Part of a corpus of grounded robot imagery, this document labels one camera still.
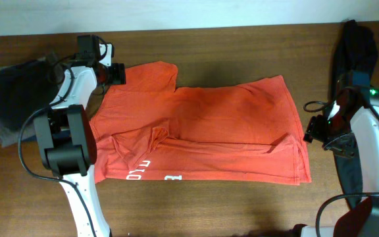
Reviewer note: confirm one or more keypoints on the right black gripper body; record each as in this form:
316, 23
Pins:
334, 133

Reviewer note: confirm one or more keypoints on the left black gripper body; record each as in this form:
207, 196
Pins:
114, 73

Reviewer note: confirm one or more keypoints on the orange printed t-shirt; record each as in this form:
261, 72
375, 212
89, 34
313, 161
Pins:
150, 129

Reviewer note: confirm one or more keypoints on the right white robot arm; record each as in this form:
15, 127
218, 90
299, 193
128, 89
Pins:
348, 125

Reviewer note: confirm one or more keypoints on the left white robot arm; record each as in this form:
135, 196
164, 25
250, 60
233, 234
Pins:
66, 143

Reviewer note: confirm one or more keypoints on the black garment on table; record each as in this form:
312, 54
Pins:
355, 50

